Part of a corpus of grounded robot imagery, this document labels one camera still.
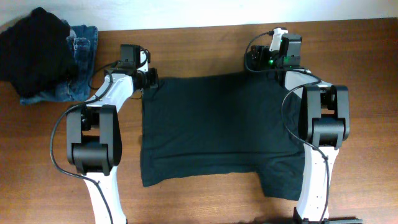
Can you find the black Nike t-shirt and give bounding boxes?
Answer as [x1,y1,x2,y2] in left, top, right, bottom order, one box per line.
[141,72,304,200]

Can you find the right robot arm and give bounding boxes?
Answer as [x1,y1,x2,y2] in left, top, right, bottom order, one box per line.
[244,27,350,223]

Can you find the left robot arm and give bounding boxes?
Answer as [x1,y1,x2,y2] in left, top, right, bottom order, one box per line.
[67,62,159,223]

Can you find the folded blue jeans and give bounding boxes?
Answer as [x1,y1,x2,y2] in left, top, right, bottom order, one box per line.
[20,25,98,105]

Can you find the black folded garment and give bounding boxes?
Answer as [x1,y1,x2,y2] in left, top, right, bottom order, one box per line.
[1,7,78,98]

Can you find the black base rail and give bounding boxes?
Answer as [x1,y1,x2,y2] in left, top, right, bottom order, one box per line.
[293,208,364,224]

